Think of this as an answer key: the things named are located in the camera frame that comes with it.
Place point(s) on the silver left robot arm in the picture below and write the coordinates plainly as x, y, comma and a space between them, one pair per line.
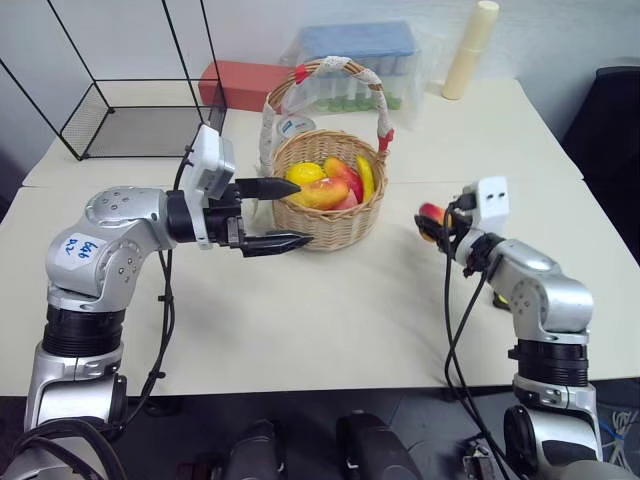
125, 235

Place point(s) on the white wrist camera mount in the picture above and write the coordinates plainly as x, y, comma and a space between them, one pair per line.
207, 160
492, 202

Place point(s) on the yellow lemon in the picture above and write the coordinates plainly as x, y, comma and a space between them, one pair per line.
302, 175

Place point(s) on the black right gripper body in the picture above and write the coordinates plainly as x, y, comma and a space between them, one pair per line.
457, 225

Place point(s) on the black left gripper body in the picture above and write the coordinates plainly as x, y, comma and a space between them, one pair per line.
222, 220

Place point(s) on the white handwritten sticker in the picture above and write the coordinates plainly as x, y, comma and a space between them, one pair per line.
80, 250

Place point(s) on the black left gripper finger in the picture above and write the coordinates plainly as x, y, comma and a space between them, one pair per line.
270, 188
275, 244

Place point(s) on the clear box with blue lid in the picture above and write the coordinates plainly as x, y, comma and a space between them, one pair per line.
360, 50

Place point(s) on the red rectangular box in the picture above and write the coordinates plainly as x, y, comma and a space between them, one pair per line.
240, 82

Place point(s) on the red orange mango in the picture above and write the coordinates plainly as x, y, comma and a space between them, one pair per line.
345, 172

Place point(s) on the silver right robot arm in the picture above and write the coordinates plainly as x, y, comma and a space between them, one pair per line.
545, 295

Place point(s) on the reddish brown connector block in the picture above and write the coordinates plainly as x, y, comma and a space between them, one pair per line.
477, 460

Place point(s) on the small red yellow peach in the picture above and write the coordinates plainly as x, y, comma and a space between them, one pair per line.
433, 211

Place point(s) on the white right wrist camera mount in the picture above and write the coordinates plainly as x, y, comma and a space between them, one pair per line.
492, 202

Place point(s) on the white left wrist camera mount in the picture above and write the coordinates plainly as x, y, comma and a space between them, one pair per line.
207, 160

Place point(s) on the orange red peach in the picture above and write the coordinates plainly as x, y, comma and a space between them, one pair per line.
325, 194

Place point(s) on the yellow banana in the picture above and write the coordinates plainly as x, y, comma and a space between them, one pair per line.
367, 175

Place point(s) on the dark rounded shape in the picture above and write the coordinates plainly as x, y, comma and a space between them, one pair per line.
375, 445
255, 450

